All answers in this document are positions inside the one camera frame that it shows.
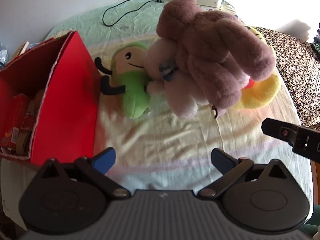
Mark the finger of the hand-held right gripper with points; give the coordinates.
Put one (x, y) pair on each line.
(277, 129)

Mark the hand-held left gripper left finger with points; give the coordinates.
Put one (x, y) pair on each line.
(105, 158)

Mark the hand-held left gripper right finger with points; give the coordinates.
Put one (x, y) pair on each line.
(221, 160)

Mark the yellow tiger plush toy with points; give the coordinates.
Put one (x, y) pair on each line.
(260, 92)

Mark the red cardboard box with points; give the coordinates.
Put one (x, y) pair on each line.
(67, 100)

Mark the green bean plush toy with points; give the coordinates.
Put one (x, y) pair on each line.
(132, 90)

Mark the white plush toy blue bow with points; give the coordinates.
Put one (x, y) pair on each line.
(175, 95)

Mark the brown plush bear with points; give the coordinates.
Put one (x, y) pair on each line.
(212, 47)

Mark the pastel bear print bed sheet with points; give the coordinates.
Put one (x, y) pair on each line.
(162, 140)

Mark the patterned brown pillow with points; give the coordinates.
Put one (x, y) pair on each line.
(292, 67)

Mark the green striped cloth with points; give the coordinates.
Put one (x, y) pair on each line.
(316, 43)

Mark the red printed carton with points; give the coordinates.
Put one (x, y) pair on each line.
(17, 112)

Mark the yellow book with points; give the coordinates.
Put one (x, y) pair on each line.
(22, 48)

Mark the clear plastic bag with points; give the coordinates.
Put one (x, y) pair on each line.
(3, 53)

